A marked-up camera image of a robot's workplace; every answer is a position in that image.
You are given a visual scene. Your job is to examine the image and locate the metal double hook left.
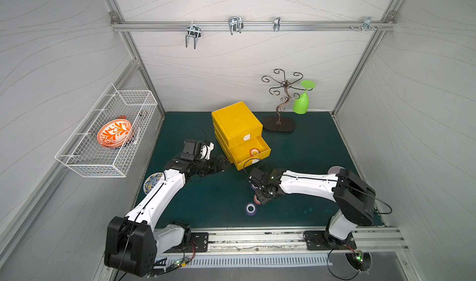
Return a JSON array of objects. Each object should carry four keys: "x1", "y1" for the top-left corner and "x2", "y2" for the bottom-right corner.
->
[{"x1": 185, "y1": 24, "x2": 202, "y2": 49}]

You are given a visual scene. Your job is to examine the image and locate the red tape roll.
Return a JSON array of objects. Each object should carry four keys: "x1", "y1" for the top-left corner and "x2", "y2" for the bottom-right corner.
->
[
  {"x1": 250, "y1": 148, "x2": 260, "y2": 157},
  {"x1": 254, "y1": 194, "x2": 261, "y2": 205}
]

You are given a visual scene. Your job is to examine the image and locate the aluminium horizontal rail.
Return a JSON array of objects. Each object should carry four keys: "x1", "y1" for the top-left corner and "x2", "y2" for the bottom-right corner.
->
[{"x1": 111, "y1": 20, "x2": 397, "y2": 33}]

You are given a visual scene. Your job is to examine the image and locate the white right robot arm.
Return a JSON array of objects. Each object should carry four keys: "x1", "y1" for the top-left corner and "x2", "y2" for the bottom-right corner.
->
[{"x1": 248, "y1": 168, "x2": 376, "y2": 244}]

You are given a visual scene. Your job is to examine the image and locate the purple grey bowl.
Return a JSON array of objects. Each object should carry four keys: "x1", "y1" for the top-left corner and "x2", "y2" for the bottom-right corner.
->
[{"x1": 328, "y1": 166, "x2": 344, "y2": 174}]

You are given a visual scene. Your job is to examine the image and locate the green plastic wine glass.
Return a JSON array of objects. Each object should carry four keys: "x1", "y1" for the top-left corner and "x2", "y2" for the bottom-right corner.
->
[{"x1": 293, "y1": 80, "x2": 316, "y2": 114}]

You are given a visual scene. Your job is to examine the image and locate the purple tape roll lower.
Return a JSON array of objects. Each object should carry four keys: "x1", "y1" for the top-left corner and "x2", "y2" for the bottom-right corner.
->
[{"x1": 245, "y1": 202, "x2": 257, "y2": 216}]

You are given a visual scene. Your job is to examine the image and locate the metal double hook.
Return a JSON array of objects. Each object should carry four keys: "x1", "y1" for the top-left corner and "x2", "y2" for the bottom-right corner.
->
[
  {"x1": 228, "y1": 17, "x2": 244, "y2": 35},
  {"x1": 185, "y1": 24, "x2": 202, "y2": 49}
]

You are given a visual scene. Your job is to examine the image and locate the white wire basket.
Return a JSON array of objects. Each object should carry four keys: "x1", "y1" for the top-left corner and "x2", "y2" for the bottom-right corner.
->
[{"x1": 55, "y1": 84, "x2": 157, "y2": 178}]

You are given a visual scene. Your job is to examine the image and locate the metal double hook centre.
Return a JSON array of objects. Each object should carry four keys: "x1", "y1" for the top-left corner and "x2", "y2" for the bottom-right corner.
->
[{"x1": 228, "y1": 17, "x2": 244, "y2": 35}]

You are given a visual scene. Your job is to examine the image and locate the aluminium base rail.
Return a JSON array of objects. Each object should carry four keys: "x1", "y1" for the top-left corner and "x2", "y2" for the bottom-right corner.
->
[{"x1": 103, "y1": 226, "x2": 410, "y2": 257}]

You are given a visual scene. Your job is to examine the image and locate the metal single hook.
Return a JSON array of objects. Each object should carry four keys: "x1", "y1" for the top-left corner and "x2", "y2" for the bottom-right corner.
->
[{"x1": 273, "y1": 17, "x2": 281, "y2": 32}]

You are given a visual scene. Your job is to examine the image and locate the blue yellow patterned plate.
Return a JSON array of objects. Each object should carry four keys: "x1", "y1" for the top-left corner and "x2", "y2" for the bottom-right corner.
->
[{"x1": 143, "y1": 172, "x2": 163, "y2": 195}]

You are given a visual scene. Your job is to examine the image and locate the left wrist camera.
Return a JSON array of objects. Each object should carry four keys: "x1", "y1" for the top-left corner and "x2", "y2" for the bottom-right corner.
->
[{"x1": 199, "y1": 142, "x2": 214, "y2": 160}]

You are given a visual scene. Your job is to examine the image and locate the metal hook right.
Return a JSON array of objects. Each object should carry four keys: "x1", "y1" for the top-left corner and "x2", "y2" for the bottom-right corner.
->
[{"x1": 349, "y1": 17, "x2": 383, "y2": 33}]

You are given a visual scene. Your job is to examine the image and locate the bronze scrollwork cup stand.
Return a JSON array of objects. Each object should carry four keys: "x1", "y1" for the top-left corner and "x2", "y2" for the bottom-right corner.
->
[{"x1": 261, "y1": 69, "x2": 304, "y2": 133}]

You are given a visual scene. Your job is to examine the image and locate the yellow plastic drawer cabinet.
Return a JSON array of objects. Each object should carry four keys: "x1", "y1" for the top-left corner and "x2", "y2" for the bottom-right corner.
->
[{"x1": 211, "y1": 101, "x2": 271, "y2": 171}]

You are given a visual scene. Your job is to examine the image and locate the orange patterned bowl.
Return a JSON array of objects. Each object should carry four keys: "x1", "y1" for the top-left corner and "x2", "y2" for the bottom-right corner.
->
[{"x1": 97, "y1": 118, "x2": 133, "y2": 148}]

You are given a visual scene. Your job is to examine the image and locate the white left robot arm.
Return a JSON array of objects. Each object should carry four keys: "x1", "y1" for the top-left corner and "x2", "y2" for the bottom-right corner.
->
[{"x1": 104, "y1": 139, "x2": 231, "y2": 277}]

